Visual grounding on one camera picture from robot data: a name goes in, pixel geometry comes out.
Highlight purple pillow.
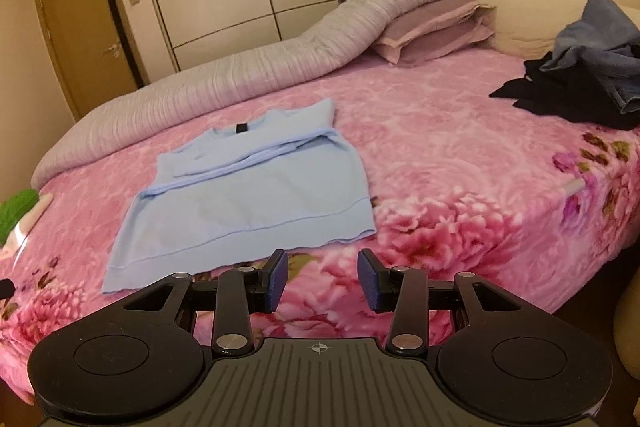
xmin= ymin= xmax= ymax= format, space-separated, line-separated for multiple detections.
xmin=370 ymin=21 xmax=496 ymax=68
xmin=372 ymin=0 xmax=497 ymax=48

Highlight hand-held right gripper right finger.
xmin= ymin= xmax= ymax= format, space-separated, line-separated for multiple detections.
xmin=357 ymin=248 xmax=526 ymax=357

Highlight cream rounded stool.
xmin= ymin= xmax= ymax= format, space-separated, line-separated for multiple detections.
xmin=612 ymin=279 xmax=640 ymax=380

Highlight brown wooden door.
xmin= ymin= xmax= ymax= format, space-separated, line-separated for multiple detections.
xmin=31 ymin=0 xmax=146 ymax=122

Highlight green cloth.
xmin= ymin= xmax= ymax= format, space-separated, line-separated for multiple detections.
xmin=0 ymin=188 xmax=40 ymax=244

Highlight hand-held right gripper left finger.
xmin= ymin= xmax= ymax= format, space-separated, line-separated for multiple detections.
xmin=122 ymin=249 xmax=289 ymax=358

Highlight grey ribbed quilt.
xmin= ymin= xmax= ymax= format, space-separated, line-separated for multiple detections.
xmin=31 ymin=0 xmax=463 ymax=190

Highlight blue jeans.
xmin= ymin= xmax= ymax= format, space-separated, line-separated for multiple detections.
xmin=540 ymin=0 xmax=640 ymax=115

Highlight black clothes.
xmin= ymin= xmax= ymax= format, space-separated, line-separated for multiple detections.
xmin=489 ymin=52 xmax=640 ymax=131

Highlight cream bed headboard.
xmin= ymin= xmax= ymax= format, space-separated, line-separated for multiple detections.
xmin=460 ymin=0 xmax=640 ymax=60

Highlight light blue shirt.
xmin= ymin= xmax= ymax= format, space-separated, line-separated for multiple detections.
xmin=101 ymin=99 xmax=377 ymax=295

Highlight pink floral blanket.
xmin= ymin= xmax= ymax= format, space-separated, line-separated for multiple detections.
xmin=0 ymin=47 xmax=640 ymax=405

